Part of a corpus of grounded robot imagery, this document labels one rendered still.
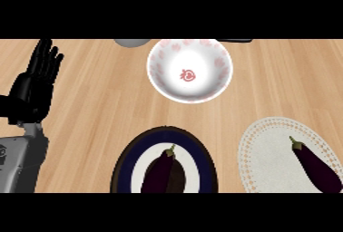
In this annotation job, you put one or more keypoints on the grey rounded object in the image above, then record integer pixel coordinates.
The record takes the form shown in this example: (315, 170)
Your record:
(130, 42)

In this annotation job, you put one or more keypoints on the white lace placemat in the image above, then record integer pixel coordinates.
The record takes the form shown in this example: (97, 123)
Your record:
(267, 157)

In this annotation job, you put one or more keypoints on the dark blue rimmed plate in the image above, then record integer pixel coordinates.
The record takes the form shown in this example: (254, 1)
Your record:
(133, 163)

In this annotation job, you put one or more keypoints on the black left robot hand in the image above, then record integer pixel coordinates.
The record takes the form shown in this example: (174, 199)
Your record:
(31, 87)

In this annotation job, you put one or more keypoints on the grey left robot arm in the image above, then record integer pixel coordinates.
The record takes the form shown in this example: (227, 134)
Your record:
(19, 163)

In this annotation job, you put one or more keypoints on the dark purple eggplant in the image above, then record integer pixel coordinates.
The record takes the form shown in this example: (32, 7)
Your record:
(162, 172)
(316, 169)

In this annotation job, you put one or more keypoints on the white bowl with pink print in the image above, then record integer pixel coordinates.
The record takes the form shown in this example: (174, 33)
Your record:
(189, 71)

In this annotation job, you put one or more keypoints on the dark flat object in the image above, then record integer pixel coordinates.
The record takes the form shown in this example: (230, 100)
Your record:
(233, 40)

